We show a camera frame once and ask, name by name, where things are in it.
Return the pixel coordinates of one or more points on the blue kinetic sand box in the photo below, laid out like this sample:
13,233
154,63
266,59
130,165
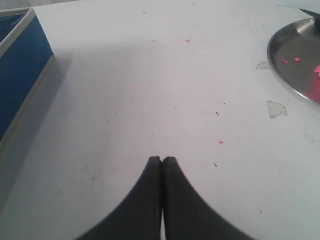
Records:
25,58

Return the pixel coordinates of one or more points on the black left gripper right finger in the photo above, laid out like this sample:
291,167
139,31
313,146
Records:
186,215

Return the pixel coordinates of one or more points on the round steel tray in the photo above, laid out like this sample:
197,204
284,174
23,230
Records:
293,53

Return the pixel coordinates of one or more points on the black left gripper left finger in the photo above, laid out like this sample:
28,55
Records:
139,215

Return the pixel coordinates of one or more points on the black knife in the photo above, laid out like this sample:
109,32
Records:
310,13

